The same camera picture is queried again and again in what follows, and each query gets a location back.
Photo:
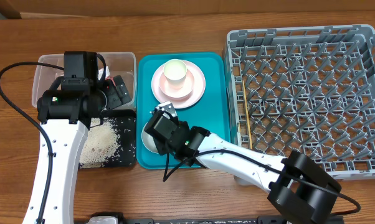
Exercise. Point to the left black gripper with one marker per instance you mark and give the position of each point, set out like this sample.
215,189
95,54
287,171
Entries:
114,99

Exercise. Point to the cooked white rice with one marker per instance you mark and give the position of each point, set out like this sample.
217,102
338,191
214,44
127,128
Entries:
98,144

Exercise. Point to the grey bowl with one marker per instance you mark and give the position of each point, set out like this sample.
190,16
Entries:
148,142

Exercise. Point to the white napkin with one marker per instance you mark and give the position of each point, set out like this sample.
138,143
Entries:
101,72

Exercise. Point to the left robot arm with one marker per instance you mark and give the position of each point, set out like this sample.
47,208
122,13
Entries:
65,112

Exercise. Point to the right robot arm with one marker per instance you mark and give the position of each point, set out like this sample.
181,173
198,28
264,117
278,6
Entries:
297,187

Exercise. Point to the grey dishwasher rack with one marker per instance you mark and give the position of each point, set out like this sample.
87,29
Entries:
309,89

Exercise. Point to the black plastic tray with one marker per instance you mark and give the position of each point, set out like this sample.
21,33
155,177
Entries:
126,124

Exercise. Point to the pink cup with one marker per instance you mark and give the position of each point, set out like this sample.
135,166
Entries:
175,71

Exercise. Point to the pink round plate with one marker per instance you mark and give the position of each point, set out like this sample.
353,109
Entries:
191,92

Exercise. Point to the teal serving tray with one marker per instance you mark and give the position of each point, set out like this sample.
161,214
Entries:
210,112

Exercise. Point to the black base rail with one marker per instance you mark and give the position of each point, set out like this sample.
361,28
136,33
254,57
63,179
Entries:
114,217

